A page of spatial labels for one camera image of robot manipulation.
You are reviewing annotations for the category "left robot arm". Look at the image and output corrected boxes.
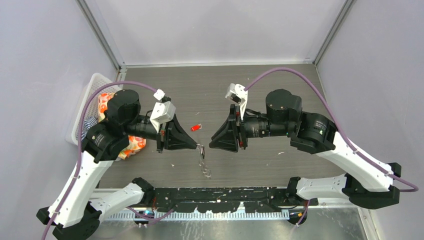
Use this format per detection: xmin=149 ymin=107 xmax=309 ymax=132
xmin=36 ymin=90 xmax=198 ymax=240

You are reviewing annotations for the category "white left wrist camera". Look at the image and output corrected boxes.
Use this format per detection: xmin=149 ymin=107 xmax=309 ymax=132
xmin=149 ymin=89 xmax=176 ymax=133

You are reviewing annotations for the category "red key tag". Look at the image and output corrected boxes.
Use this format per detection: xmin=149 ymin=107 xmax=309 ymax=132
xmin=190 ymin=124 xmax=202 ymax=132

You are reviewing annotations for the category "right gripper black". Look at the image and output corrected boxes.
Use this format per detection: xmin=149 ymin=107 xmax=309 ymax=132
xmin=208 ymin=102 xmax=292 ymax=151

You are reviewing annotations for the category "blue striped cloth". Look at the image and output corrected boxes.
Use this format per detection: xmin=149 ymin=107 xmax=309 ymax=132
xmin=81 ymin=116 xmax=98 ymax=140

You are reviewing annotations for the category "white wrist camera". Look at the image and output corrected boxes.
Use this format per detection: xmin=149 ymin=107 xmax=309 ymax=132
xmin=149 ymin=89 xmax=176 ymax=133
xmin=225 ymin=83 xmax=248 ymax=120

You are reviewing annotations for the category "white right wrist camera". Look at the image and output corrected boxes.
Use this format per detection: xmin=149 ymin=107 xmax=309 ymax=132
xmin=225 ymin=83 xmax=248 ymax=120

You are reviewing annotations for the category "silver perforated keyring plate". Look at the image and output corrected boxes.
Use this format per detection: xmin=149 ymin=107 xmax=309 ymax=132
xmin=196 ymin=144 xmax=212 ymax=179

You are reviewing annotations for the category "white plastic basket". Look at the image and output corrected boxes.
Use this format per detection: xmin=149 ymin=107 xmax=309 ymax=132
xmin=65 ymin=73 xmax=125 ymax=147

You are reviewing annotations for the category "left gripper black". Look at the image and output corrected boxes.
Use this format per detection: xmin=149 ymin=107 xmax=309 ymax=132
xmin=124 ymin=113 xmax=198 ymax=153

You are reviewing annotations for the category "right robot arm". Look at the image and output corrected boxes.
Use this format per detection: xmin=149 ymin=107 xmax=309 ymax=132
xmin=209 ymin=89 xmax=402 ymax=210

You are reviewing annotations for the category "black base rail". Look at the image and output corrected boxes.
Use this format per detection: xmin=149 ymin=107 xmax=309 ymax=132
xmin=133 ymin=186 xmax=306 ymax=214

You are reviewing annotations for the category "orange floral cloth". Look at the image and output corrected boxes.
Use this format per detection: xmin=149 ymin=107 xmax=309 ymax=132
xmin=97 ymin=92 xmax=147 ymax=161

